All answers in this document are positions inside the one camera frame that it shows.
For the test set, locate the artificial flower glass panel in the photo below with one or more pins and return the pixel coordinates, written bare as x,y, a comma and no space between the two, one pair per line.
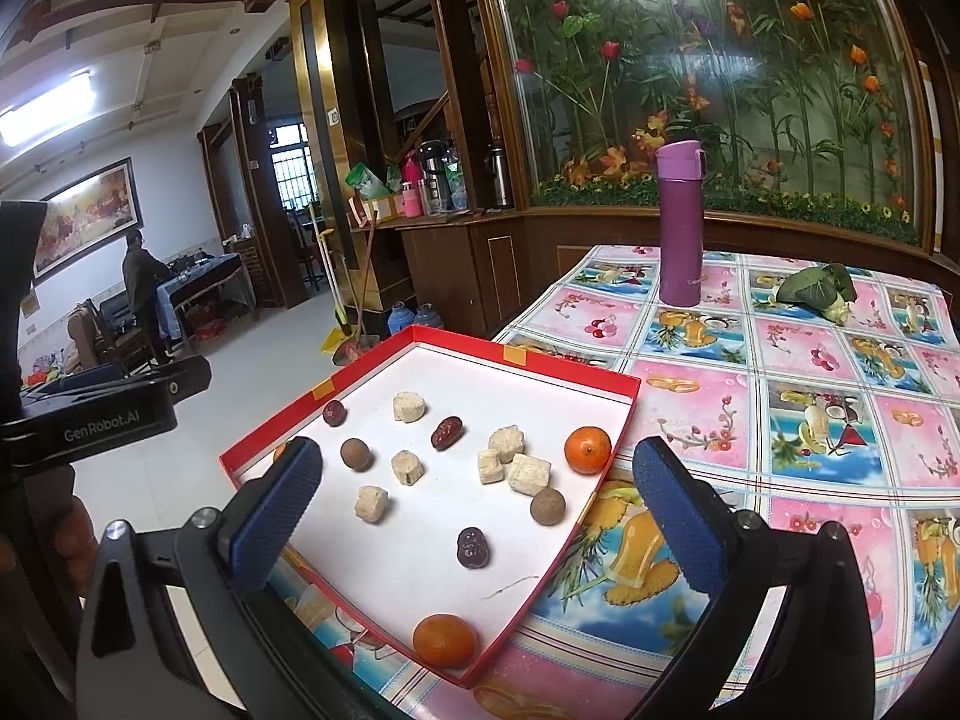
803,108

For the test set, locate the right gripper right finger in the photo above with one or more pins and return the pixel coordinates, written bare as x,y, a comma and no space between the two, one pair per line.
818,661

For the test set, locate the red shallow box lid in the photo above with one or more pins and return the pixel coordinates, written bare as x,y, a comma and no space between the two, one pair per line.
391,575

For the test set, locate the grey thermos jug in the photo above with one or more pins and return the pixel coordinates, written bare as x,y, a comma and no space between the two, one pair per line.
427,316

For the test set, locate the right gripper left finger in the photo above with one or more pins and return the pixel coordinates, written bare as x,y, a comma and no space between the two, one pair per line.
133,659

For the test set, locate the brown longan fruit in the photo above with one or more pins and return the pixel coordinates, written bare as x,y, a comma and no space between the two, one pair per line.
548,507
356,455

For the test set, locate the fruit pattern tablecloth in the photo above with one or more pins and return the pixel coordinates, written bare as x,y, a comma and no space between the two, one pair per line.
781,412

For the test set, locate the wooden chair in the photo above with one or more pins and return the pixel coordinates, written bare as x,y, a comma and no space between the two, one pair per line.
118,337

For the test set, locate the dark side table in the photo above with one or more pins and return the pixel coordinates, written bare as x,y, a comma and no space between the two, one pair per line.
224,274

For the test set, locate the beige pastry cube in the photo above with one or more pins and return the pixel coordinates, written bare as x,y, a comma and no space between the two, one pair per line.
408,407
371,504
407,467
507,442
528,475

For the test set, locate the yellow broom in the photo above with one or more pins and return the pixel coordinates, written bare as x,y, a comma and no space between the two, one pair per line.
342,330

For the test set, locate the fluorescent ceiling light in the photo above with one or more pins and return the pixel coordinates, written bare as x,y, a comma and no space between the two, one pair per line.
60,108

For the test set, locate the purple thermos bottle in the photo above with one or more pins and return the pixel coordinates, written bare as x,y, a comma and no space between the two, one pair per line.
680,183

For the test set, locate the person in dark jacket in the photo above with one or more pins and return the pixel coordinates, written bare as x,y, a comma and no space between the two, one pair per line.
142,275

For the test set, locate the green leafy vegetable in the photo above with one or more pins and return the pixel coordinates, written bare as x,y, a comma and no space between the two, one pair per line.
828,290

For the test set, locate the framed horse painting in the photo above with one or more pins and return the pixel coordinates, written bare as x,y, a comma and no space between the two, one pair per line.
86,215

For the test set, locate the blue thermos jug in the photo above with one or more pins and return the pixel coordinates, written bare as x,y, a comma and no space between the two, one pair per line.
400,317

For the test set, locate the pink bottle on counter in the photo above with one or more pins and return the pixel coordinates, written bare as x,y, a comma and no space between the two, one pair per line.
411,186

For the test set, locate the red dustpan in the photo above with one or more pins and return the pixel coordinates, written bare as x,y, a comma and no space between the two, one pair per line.
353,348

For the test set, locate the steel kettle flask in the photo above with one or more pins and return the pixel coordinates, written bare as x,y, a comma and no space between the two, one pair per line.
498,168

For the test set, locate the dark red jujube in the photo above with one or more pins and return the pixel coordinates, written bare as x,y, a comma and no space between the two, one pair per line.
334,413

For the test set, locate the person's left hand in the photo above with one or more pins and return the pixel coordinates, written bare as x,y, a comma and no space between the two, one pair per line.
56,519

